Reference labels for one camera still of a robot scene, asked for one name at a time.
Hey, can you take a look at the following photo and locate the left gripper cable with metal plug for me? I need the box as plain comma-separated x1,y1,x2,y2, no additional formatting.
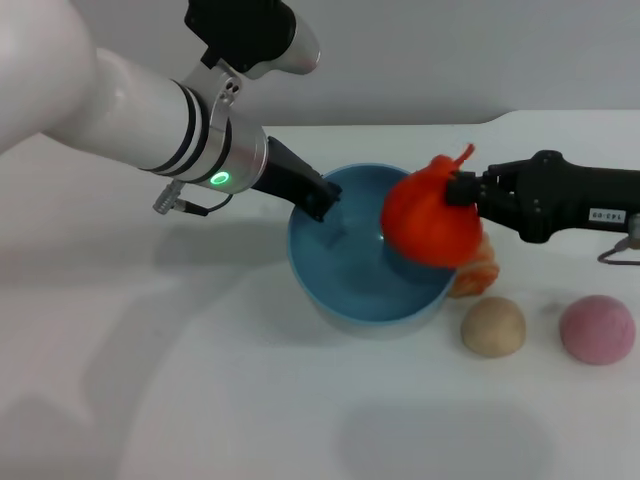
152,180,235,218

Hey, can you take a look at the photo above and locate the blue bowl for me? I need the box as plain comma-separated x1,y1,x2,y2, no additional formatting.
286,162,454,342

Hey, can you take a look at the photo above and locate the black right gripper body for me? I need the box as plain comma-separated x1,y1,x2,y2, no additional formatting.
516,149,640,245

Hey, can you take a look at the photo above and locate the beige toy ball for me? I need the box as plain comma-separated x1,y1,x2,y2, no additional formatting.
460,296,528,358

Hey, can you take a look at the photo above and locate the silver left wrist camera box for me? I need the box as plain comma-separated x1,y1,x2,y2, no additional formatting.
183,0,322,80

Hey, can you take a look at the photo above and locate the orange striped toy bread roll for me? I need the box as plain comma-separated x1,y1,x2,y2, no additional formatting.
447,234,501,300

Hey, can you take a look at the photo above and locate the grey right gripper cable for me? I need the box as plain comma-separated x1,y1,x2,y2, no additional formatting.
597,214,640,267

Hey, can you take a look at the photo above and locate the pink toy ball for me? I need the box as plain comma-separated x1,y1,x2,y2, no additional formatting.
558,294,637,366

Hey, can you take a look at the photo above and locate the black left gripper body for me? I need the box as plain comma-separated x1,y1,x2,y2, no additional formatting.
249,135,322,207

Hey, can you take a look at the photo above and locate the orange plush toy fruit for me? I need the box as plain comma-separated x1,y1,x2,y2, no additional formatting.
380,143,484,270

